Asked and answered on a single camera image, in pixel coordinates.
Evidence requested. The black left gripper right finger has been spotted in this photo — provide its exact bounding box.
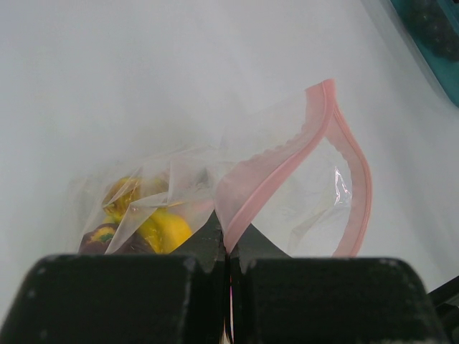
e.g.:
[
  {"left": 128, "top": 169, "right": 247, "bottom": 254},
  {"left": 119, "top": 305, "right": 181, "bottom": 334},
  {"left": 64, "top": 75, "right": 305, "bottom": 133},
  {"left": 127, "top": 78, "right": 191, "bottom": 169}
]
[{"left": 227, "top": 226, "right": 448, "bottom": 343}]

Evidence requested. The yellow banana bunch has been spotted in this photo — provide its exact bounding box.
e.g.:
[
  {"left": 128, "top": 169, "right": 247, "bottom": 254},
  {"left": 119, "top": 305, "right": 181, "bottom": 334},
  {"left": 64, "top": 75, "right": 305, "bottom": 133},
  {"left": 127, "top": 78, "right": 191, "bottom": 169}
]
[{"left": 102, "top": 177, "right": 192, "bottom": 254}]

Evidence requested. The pink dotted zip top bag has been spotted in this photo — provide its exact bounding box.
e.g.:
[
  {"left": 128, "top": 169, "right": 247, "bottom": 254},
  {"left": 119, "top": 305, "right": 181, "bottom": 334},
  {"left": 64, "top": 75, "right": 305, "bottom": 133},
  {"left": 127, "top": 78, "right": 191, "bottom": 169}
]
[{"left": 62, "top": 79, "right": 372, "bottom": 257}]

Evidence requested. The teal plastic fruit bin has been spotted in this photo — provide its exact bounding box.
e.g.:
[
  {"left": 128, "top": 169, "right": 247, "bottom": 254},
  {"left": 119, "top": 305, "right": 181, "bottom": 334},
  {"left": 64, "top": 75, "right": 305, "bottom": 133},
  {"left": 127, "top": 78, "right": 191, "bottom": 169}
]
[{"left": 382, "top": 0, "right": 458, "bottom": 106}]

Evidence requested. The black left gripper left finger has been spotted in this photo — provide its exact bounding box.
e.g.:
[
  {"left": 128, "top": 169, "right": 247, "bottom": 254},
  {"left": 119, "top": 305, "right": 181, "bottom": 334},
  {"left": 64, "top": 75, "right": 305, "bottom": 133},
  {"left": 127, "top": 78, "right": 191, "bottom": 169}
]
[{"left": 1, "top": 215, "right": 225, "bottom": 343}]

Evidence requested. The purple grape bunch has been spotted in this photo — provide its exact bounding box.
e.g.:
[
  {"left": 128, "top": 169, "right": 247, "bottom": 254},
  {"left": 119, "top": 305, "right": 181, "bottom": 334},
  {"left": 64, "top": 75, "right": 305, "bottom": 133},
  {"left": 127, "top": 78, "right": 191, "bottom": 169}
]
[{"left": 404, "top": 1, "right": 458, "bottom": 62}]

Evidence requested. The red apple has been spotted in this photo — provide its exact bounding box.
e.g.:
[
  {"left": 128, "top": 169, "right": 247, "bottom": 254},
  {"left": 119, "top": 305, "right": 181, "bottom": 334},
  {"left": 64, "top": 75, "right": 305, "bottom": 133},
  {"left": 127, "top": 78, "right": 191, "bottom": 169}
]
[{"left": 78, "top": 223, "right": 154, "bottom": 254}]

